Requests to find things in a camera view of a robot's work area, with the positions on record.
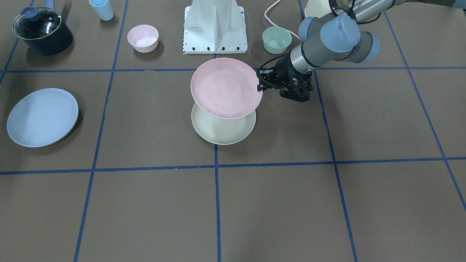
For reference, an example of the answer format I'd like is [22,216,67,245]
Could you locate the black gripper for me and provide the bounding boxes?
[257,55,313,102]

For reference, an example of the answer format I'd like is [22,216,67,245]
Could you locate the pink plate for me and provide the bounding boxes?
[190,57,263,119]

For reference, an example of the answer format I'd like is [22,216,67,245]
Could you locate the blue plate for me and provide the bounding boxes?
[7,88,79,148]

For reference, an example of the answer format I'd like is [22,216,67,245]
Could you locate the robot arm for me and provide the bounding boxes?
[256,0,405,102]

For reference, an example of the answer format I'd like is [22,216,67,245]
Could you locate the green bowl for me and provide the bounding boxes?
[262,26,292,54]

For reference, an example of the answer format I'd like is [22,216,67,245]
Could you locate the cream plate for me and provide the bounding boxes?
[191,103,257,145]

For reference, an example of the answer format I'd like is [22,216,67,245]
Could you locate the pink bowl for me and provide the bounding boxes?
[127,24,159,53]

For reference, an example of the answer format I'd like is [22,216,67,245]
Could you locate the light blue cup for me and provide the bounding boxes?
[89,0,114,21]

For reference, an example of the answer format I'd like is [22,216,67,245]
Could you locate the dark blue pot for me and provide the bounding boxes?
[19,0,74,55]

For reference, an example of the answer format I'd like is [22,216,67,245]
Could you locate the glass pot lid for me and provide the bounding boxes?
[12,5,63,40]

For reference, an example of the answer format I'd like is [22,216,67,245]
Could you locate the white toaster cable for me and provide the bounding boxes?
[264,0,302,40]

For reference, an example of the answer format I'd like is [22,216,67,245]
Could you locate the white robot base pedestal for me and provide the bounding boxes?
[183,0,248,54]

